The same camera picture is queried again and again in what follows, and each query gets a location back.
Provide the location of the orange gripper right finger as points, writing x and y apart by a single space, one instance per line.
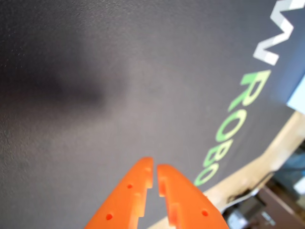
190 207

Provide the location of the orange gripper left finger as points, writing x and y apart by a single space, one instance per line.
124 202

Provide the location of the black power adapter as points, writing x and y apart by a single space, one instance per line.
240 219

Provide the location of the dark blue WOWROBO mat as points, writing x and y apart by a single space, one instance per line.
71 143

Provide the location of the dark brown cabinet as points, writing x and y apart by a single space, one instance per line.
286 207

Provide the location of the white cardboard box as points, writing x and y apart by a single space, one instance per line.
299 100

